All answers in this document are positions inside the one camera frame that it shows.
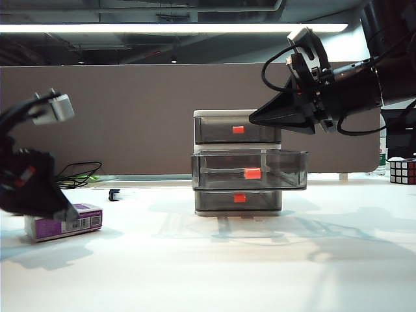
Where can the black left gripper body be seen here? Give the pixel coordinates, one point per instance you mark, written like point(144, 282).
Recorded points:
point(22, 182)

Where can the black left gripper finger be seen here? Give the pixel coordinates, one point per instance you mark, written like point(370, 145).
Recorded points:
point(61, 204)

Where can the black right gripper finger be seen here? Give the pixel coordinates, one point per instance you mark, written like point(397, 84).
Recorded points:
point(289, 105)
point(286, 123)

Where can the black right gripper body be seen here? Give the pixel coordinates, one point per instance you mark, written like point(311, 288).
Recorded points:
point(317, 104)

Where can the purple white napkin pack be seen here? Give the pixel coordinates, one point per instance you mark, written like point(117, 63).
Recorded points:
point(52, 227)

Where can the smoky drawer with wavy line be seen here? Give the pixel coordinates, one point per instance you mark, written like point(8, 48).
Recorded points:
point(227, 172)

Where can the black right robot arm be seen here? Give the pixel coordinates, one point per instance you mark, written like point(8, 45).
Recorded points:
point(357, 94)

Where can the smoky drawer under cabinet lid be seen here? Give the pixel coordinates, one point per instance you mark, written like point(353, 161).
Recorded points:
point(214, 133)

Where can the smoky drawer at cabinet base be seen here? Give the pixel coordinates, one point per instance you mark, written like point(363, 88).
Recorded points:
point(214, 200)

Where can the small black clip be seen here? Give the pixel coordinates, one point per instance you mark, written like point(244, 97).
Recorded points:
point(113, 195)

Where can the clear plastic bottle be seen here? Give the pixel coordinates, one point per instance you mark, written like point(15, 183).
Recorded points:
point(383, 149)

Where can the black monitor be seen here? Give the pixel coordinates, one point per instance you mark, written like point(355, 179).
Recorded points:
point(399, 139)

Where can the black rubik's cube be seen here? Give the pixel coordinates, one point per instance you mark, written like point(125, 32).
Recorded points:
point(403, 172)

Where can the brown desk partition panel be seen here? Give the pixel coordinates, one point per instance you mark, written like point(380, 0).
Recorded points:
point(130, 113)

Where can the long ceiling light strip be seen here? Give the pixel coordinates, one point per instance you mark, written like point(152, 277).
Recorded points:
point(162, 27)

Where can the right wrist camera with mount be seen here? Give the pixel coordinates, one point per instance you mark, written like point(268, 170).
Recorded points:
point(305, 45)

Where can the white mini drawer cabinet frame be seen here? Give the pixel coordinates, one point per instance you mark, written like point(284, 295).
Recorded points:
point(224, 113)

